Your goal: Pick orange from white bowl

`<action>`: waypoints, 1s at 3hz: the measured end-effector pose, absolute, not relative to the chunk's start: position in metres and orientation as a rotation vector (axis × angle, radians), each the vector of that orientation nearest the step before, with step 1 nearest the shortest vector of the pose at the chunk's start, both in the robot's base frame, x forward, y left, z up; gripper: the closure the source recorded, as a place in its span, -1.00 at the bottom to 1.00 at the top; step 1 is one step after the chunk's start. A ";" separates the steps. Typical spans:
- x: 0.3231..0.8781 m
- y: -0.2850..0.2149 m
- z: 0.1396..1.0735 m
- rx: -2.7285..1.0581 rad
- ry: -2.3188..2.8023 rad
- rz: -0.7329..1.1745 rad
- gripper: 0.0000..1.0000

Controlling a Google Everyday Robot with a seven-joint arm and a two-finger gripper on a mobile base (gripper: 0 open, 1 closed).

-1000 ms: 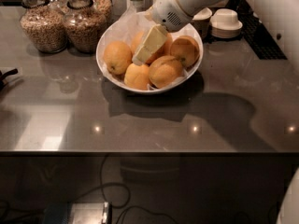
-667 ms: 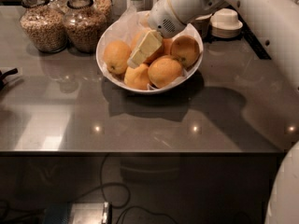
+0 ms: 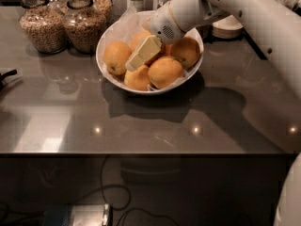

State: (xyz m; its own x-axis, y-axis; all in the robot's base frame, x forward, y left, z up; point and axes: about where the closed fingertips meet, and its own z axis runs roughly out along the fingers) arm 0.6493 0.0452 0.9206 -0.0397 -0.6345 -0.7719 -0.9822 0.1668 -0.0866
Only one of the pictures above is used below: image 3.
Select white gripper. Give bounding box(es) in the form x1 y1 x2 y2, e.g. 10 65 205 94
125 2 186 73

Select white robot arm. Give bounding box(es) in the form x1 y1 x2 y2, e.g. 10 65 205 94
165 0 301 226

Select back orange in bowl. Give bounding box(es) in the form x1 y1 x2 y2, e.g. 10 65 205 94
162 44 171 56

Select orange in bowl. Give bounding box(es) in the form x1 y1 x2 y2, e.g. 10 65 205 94
103 40 132 75
170 37 200 69
162 44 171 56

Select front right orange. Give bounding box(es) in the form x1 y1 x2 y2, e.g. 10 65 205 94
148 56 183 89

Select white paper bowl liner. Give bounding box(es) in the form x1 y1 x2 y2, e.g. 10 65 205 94
102 5 190 92

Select front left orange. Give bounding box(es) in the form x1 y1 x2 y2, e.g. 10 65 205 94
124 65 151 91

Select left orange in bowl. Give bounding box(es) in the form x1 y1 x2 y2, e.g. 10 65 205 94
103 40 132 75

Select right orange in bowl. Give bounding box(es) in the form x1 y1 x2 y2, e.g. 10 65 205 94
170 37 200 69

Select white ceramic bowl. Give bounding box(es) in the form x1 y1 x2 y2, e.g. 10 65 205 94
96 10 204 95

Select back glass grain jar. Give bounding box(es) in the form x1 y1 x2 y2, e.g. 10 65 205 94
93 0 112 23

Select glass grain jar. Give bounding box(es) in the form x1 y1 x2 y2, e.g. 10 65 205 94
19 0 67 54
63 0 106 54
93 0 112 23

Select middle glass grain jar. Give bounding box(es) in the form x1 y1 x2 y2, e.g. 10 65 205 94
63 0 106 54

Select right stack paper bowls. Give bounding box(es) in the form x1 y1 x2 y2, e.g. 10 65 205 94
212 15 243 39

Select left glass grain jar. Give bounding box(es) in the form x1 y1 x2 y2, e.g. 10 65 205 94
19 0 67 54

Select silver box under table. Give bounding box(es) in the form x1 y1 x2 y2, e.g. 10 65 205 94
42 204 113 226

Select black handle at left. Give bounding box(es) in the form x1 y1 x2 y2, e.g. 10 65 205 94
0 69 18 90

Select black cable on floor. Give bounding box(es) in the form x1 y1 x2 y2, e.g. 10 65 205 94
0 155 180 226

